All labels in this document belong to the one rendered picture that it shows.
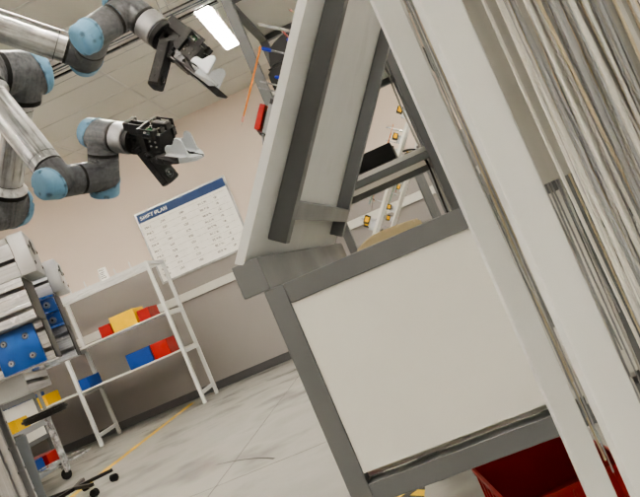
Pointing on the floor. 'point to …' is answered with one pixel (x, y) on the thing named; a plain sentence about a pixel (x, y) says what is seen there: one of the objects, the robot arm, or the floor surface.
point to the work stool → (64, 454)
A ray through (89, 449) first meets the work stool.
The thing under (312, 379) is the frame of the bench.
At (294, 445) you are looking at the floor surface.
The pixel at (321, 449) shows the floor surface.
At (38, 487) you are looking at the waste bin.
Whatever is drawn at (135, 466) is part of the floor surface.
